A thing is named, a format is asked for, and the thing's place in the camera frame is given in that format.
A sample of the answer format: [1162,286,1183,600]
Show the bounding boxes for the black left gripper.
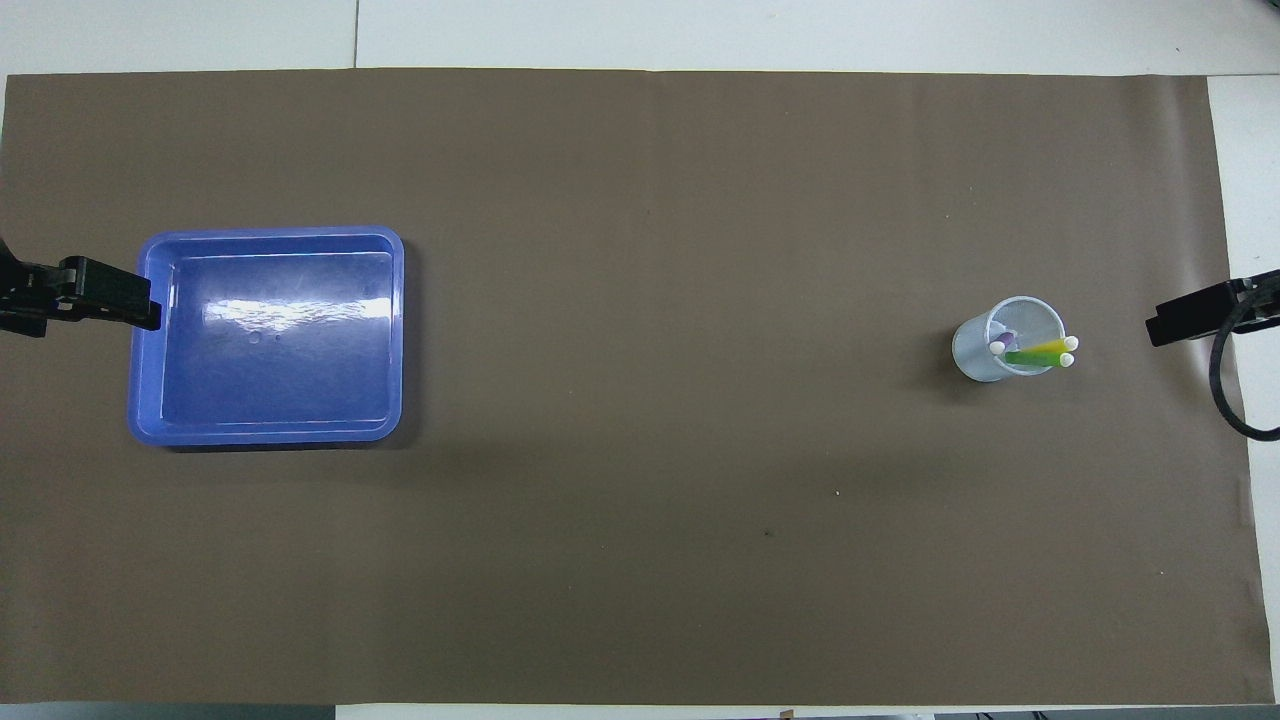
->
[0,235,163,338]

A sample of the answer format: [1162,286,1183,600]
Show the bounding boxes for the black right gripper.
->
[1145,268,1280,348]

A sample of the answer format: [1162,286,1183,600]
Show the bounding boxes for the green pen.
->
[1003,345,1074,371]

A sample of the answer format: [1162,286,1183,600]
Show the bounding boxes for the blue plastic tray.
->
[127,226,406,446]

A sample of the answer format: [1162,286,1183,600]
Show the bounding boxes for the translucent mesh pen cup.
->
[951,296,1066,383]

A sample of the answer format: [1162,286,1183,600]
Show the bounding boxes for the brown table mat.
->
[0,68,1273,706]

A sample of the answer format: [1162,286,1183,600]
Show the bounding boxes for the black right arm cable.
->
[1208,290,1280,443]

